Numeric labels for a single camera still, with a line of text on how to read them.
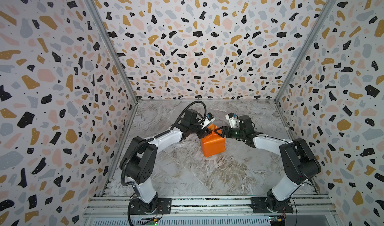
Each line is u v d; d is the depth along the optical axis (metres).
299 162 0.48
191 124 0.74
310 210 0.75
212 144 0.85
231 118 0.85
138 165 0.46
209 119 0.78
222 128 0.82
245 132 0.75
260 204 0.74
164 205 0.73
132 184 0.51
